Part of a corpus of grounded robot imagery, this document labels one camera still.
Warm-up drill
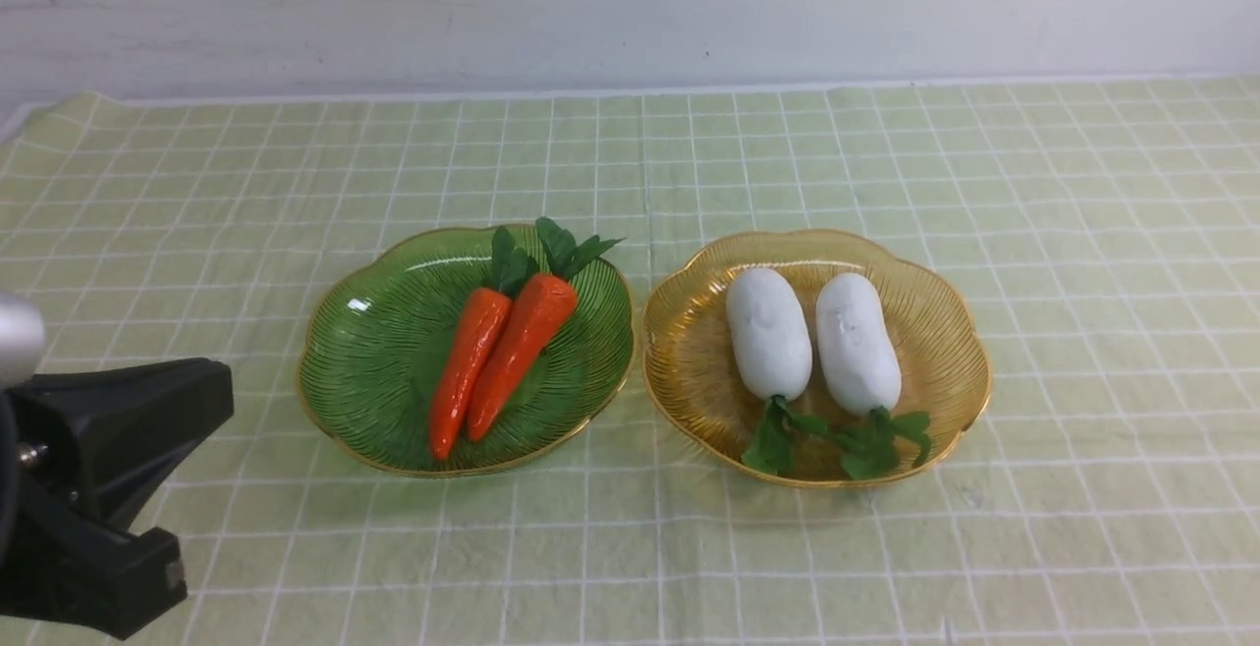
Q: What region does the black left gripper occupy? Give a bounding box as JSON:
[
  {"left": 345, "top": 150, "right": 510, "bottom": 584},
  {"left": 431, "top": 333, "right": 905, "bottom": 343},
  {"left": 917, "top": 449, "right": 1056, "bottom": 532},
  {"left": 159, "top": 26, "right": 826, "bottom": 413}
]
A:
[{"left": 1, "top": 358, "right": 234, "bottom": 640}]

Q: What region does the orange carrot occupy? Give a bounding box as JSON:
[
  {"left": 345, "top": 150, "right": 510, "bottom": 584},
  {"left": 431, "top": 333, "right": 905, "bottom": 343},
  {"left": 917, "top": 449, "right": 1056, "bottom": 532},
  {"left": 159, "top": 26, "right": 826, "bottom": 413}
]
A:
[
  {"left": 467, "top": 217, "right": 622, "bottom": 443},
  {"left": 428, "top": 225, "right": 538, "bottom": 463}
]

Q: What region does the white radish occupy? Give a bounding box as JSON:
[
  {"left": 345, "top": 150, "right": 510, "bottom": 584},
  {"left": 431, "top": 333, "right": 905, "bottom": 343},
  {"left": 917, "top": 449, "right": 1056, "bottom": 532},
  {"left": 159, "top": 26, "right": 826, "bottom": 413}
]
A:
[
  {"left": 815, "top": 273, "right": 932, "bottom": 482},
  {"left": 725, "top": 267, "right": 830, "bottom": 476}
]

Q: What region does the silver left robot wrist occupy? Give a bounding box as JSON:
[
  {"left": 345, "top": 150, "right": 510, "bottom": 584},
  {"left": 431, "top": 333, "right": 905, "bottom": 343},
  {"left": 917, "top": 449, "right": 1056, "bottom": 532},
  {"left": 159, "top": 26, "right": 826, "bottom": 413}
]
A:
[{"left": 0, "top": 291, "right": 48, "bottom": 389}]

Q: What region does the green glass plate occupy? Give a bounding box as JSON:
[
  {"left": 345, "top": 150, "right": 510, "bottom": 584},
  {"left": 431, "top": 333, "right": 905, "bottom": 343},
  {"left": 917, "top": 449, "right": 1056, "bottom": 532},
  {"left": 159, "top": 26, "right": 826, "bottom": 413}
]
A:
[{"left": 296, "top": 227, "right": 638, "bottom": 479}]

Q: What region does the amber glass plate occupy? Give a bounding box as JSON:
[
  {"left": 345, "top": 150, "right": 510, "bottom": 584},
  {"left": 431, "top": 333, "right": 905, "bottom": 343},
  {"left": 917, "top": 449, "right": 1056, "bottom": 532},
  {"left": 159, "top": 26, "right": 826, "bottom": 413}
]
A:
[{"left": 643, "top": 228, "right": 993, "bottom": 489}]

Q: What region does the green checkered tablecloth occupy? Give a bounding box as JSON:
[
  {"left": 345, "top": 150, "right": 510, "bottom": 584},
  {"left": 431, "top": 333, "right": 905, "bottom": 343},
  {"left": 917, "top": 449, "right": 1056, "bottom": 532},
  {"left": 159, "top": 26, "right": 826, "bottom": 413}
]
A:
[{"left": 1, "top": 77, "right": 1259, "bottom": 645}]

